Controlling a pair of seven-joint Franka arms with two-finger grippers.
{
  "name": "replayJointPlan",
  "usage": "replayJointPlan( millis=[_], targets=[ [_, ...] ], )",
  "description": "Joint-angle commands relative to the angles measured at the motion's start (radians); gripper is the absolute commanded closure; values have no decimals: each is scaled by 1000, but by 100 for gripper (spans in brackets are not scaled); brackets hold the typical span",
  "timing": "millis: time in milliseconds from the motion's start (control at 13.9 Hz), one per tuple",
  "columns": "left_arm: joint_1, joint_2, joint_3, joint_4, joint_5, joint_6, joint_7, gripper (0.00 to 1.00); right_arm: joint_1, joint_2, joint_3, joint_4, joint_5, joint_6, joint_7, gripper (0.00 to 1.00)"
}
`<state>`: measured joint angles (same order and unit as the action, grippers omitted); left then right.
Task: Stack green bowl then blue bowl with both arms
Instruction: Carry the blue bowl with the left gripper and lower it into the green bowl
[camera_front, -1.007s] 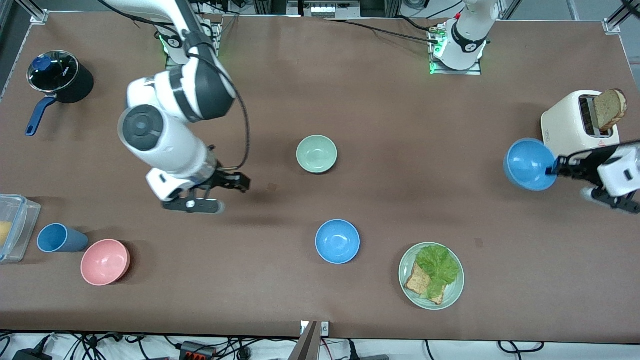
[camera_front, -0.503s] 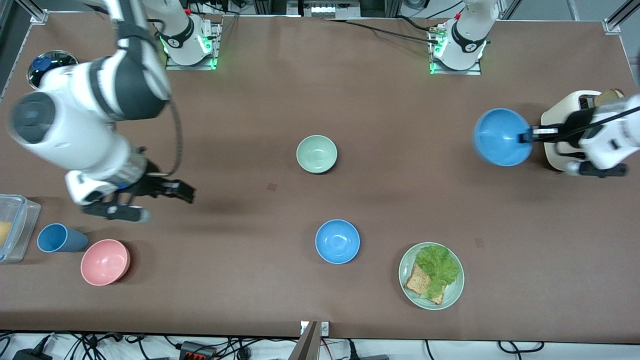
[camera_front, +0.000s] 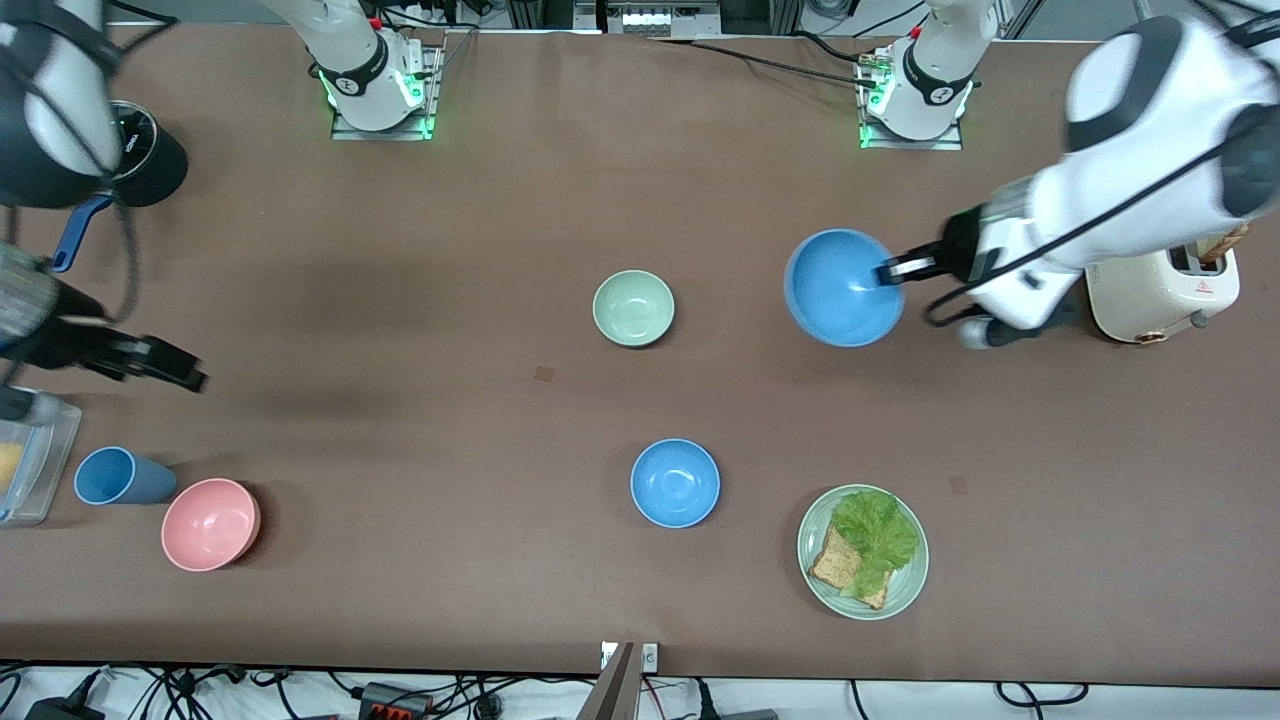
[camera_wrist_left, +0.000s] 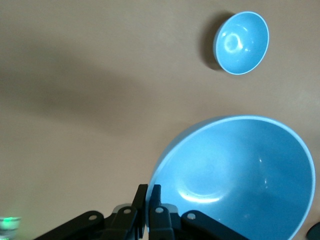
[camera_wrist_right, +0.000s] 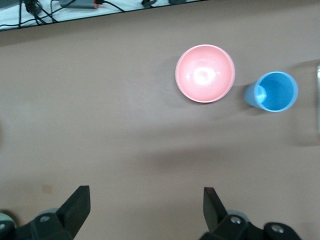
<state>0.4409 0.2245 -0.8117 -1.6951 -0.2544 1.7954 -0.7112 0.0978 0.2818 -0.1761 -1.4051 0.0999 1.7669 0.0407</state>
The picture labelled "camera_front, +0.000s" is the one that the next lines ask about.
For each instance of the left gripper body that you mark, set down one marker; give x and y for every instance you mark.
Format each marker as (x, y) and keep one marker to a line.
(962, 255)

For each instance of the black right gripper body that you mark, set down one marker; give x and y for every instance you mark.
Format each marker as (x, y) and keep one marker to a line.
(72, 343)

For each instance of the large blue bowl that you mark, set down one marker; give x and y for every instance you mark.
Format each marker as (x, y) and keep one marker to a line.
(845, 288)

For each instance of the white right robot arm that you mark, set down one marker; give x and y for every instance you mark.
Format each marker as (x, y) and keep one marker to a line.
(350, 60)

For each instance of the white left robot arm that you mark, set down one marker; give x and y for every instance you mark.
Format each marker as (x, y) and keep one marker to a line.
(1150, 180)

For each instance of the pink bowl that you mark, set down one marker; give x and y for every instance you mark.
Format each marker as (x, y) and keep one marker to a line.
(210, 524)

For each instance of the pale green bowl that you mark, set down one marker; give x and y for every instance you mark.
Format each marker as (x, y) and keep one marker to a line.
(633, 308)

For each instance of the small blue bowl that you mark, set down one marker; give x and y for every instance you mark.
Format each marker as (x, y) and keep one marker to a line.
(675, 483)

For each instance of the blue cup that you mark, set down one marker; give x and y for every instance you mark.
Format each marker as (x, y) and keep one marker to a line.
(125, 476)

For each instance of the clear plastic container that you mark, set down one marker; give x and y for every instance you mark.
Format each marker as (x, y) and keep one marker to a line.
(50, 450)

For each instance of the yellow food piece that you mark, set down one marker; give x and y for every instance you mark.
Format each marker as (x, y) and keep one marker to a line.
(8, 468)

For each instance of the white toaster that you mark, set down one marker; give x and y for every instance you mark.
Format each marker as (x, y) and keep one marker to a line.
(1150, 300)

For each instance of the clear lid with blue knob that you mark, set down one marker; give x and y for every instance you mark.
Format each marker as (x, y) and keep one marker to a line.
(138, 145)

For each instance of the brown seeded bread slice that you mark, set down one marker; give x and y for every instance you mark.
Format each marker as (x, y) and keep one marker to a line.
(1222, 246)
(832, 565)

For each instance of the green lettuce leaf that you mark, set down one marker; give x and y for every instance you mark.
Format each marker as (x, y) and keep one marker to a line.
(875, 535)

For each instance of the pale green plate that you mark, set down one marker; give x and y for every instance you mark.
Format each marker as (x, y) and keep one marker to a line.
(905, 585)

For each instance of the black power adapter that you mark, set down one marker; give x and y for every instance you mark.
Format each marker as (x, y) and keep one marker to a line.
(60, 710)

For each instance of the grey equipment box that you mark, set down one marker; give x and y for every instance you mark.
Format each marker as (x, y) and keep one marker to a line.
(640, 15)

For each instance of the black orange power strip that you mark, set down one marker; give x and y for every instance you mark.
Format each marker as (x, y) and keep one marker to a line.
(395, 702)

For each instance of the grey metal bar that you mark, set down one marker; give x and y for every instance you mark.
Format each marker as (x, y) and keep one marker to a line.
(612, 692)

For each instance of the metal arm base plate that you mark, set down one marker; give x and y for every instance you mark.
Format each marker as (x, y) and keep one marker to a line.
(950, 143)
(432, 90)

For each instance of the small metal bracket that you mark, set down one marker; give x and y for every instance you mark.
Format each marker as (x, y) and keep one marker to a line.
(650, 656)

